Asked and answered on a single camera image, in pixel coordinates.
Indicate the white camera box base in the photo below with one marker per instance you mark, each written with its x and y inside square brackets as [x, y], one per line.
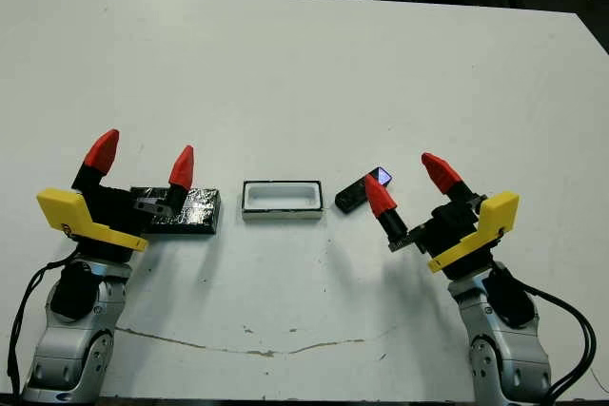
[283, 213]

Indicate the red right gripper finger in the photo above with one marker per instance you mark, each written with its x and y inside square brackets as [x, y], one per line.
[378, 199]
[442, 173]

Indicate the black camera box lid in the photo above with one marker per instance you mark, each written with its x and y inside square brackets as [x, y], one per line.
[200, 216]

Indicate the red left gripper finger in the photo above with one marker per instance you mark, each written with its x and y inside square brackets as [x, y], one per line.
[102, 151]
[182, 170]

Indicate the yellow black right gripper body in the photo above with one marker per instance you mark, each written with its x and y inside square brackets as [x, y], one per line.
[452, 230]

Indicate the small black camera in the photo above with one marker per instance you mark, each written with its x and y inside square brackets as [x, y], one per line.
[349, 199]

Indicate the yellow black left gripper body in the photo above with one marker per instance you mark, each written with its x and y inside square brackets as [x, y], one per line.
[109, 208]

